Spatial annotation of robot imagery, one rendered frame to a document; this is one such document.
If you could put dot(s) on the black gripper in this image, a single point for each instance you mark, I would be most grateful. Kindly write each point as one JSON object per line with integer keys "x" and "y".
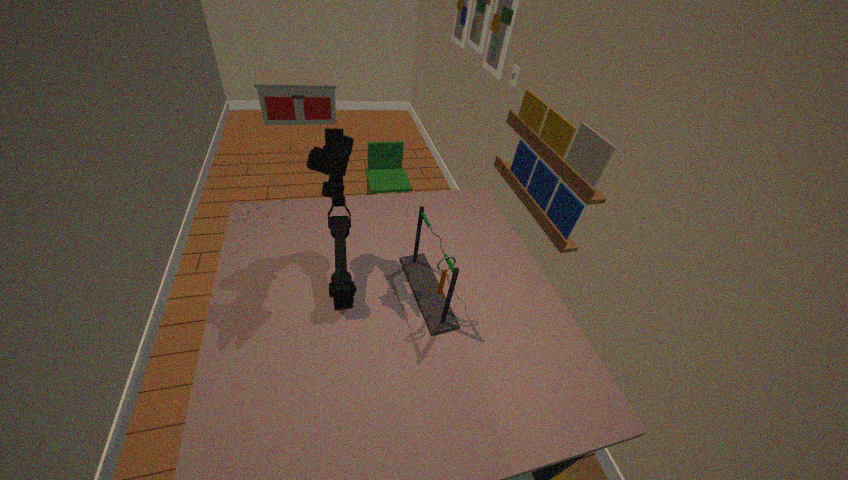
{"x": 337, "y": 165}

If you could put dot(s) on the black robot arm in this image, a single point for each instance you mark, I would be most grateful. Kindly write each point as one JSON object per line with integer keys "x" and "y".
{"x": 341, "y": 288}

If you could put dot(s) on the orange handle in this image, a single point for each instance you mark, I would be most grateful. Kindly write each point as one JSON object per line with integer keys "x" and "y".
{"x": 444, "y": 272}

